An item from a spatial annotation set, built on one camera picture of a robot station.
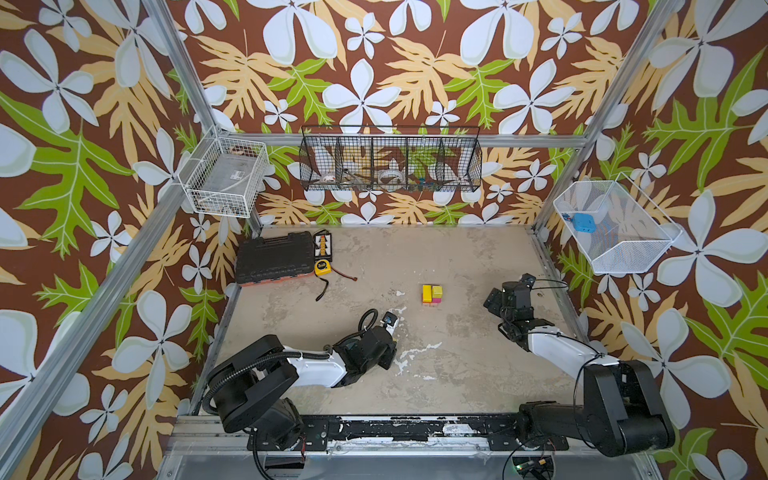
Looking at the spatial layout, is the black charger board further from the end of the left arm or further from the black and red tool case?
the end of the left arm

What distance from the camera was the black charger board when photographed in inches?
44.2

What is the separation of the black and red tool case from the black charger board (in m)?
0.02

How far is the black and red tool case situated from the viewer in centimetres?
102
